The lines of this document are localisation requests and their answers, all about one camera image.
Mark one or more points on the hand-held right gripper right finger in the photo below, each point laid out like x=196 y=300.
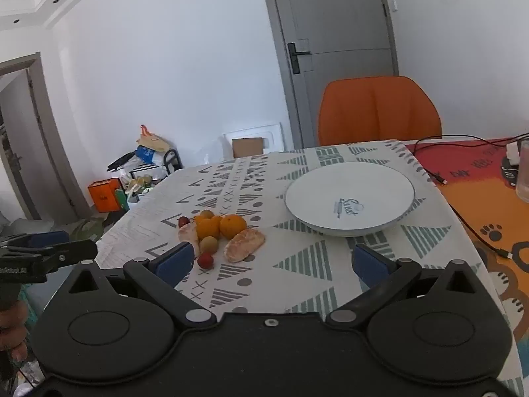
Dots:
x=370 y=262

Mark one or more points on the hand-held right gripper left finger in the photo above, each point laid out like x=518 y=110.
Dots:
x=175 y=262

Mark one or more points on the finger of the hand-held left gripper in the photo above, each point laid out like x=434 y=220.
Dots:
x=78 y=250
x=49 y=240

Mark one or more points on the small red fruit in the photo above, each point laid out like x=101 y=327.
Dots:
x=183 y=220
x=205 y=260

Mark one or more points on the peeled pomelo segment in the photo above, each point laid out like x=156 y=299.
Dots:
x=244 y=246
x=188 y=233

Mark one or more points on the small yellow-green fruit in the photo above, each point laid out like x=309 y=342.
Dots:
x=208 y=244

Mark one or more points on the medium orange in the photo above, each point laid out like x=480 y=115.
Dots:
x=208 y=228

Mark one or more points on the small orange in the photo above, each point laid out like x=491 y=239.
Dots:
x=205 y=215

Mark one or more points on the large orange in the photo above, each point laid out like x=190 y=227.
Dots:
x=232 y=226

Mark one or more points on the white round plate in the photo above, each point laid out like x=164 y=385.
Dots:
x=351 y=190

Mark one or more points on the person's left hand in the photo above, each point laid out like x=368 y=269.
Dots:
x=12 y=331

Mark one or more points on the orange box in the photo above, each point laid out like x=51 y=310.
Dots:
x=103 y=194

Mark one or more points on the green box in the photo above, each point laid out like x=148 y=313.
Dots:
x=121 y=199

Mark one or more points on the white bag with yellow contents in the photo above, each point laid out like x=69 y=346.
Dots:
x=138 y=186

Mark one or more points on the black folded umbrella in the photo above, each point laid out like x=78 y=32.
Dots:
x=122 y=161

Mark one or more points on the black metal rack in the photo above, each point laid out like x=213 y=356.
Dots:
x=172 y=159

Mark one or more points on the blue white plastic bag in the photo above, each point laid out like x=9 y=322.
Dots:
x=145 y=154

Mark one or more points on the orange red printed tablecloth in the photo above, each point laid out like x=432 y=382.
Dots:
x=467 y=198

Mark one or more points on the brown paper bag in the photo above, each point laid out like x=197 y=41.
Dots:
x=156 y=142

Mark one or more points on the brown cardboard piece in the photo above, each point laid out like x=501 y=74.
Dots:
x=248 y=147

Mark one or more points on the orange plastic hook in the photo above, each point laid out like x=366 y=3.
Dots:
x=144 y=130

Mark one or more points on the orange chair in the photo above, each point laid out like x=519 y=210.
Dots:
x=376 y=111

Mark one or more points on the white board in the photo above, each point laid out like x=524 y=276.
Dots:
x=272 y=136

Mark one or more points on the clear glass cup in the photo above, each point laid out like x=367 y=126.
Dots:
x=523 y=173

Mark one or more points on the white charger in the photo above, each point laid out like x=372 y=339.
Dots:
x=513 y=155

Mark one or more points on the grey door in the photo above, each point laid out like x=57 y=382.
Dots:
x=343 y=16

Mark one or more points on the grey door frame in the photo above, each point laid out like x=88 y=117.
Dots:
x=37 y=103

